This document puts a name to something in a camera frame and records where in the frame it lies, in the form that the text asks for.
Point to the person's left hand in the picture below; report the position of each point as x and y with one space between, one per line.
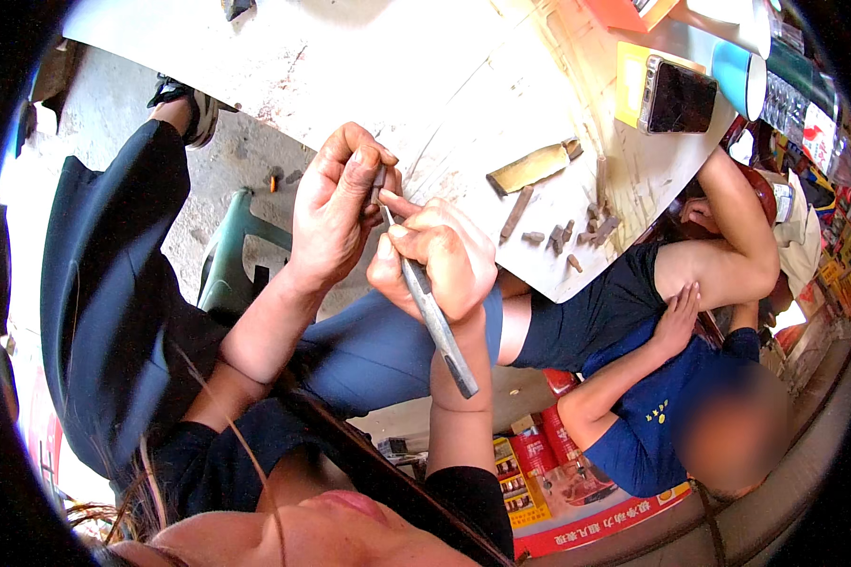
326 212

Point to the person's right hand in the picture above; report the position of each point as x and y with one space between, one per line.
454 262

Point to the tiny brown wood peg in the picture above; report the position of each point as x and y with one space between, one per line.
379 183

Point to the grey metal carving tool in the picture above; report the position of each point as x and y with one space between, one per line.
436 326

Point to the long brown wood stick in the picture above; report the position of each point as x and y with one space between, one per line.
516 211

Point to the scattered small wood pieces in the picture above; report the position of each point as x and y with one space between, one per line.
559 237

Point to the green plastic stool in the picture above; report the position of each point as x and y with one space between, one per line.
230 269

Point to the yellowish wood block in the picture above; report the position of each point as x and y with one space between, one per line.
528 169

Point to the red plastic stool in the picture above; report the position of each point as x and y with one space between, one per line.
559 381

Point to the dark metal object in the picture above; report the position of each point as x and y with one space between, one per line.
237 7

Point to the person's legs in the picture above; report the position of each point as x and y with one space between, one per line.
113 283

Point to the black smartphone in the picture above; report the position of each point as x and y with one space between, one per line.
681 98

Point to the person's body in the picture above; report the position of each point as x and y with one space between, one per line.
312 524

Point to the orange paper packet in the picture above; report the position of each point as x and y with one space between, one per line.
620 13

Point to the blue and white cup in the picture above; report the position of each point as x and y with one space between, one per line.
734 74

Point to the white plastic bag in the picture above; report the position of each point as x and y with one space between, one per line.
803 234

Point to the shelf of packaged goods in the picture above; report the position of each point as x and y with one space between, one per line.
822 142

